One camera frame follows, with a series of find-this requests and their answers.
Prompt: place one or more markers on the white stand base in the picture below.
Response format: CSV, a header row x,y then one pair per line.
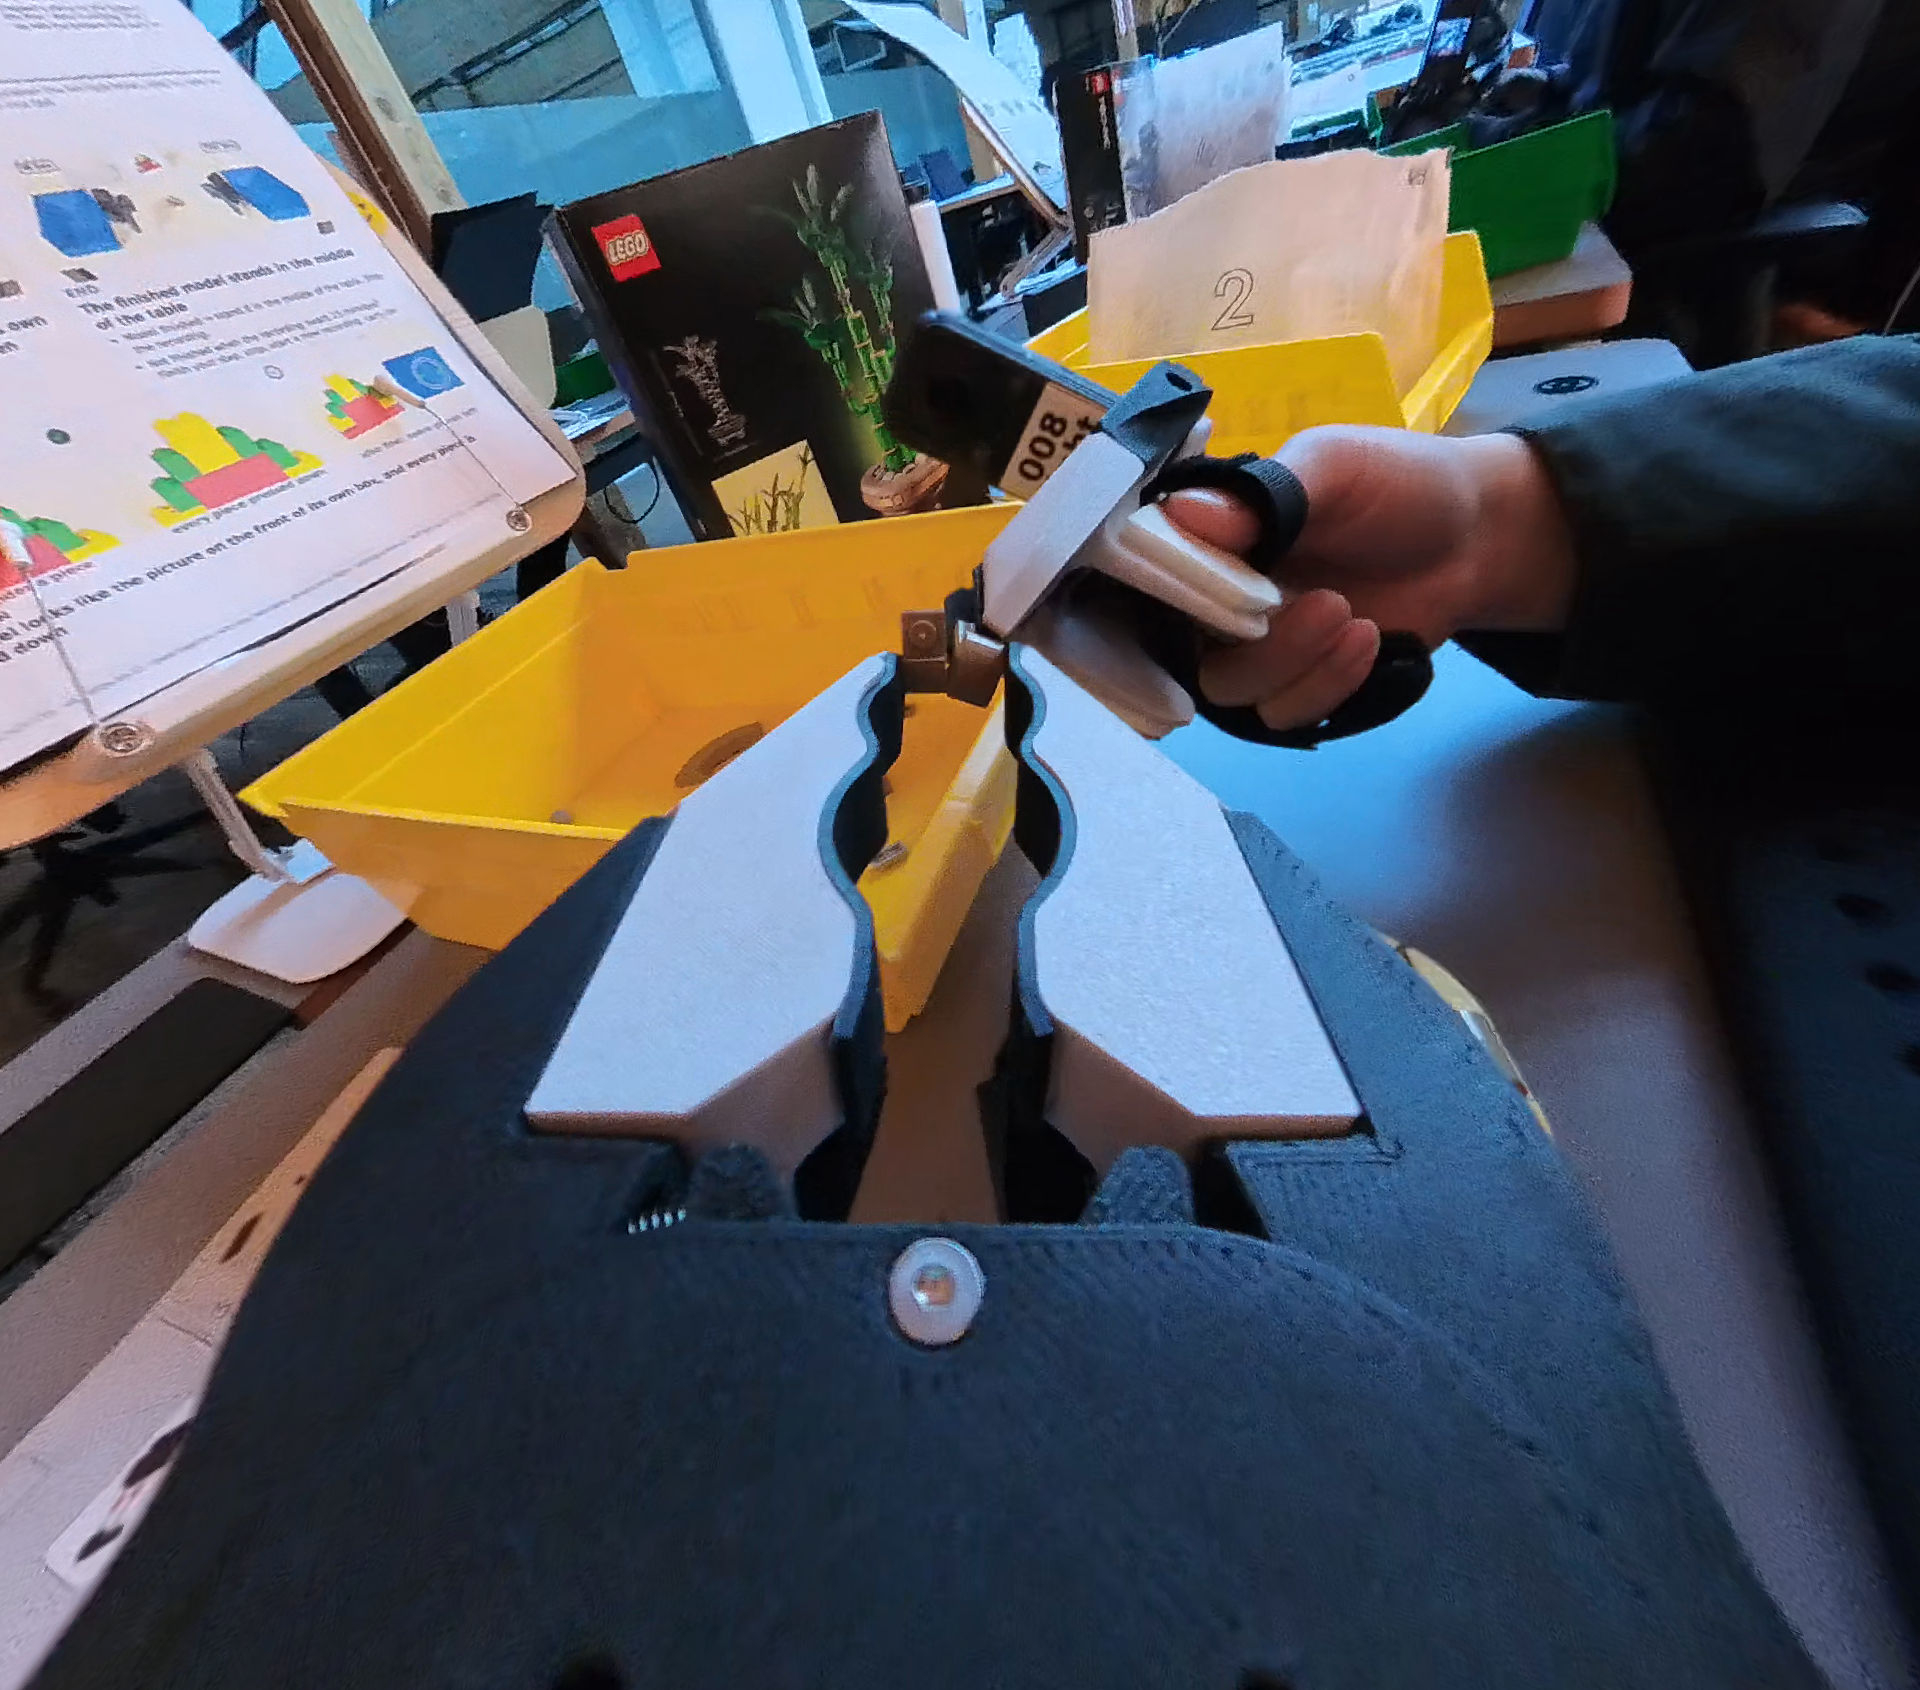
x,y
301,925

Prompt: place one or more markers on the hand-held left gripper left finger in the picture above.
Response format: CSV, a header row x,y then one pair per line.
x,y
690,970

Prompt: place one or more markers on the white printed board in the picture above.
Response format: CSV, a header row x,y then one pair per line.
x,y
225,294

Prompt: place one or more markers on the small tan brick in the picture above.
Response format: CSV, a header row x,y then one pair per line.
x,y
979,670
926,641

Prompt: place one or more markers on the round toy brick model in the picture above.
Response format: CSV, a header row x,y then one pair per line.
x,y
1478,1022

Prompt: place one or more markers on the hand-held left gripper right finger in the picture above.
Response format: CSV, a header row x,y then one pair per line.
x,y
1200,970

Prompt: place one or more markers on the black toy set box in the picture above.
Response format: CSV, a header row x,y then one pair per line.
x,y
1094,144
705,401

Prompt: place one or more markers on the black perforated pad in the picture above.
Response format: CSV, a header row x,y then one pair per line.
x,y
1830,970

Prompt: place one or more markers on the person's right hand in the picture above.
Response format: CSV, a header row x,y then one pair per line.
x,y
1395,551

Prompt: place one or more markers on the green plastic bin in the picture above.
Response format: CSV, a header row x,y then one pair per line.
x,y
1530,199

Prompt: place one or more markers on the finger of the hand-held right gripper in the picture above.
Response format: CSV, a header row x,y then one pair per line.
x,y
1080,535

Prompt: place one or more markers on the grey desk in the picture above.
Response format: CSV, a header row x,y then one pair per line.
x,y
1500,850

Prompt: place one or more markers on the yellow plastic bin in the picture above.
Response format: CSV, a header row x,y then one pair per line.
x,y
494,805
1320,385

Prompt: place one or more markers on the tan curved brick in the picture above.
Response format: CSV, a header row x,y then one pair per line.
x,y
717,757

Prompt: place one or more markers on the white paper bag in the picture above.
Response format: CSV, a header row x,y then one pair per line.
x,y
1320,251

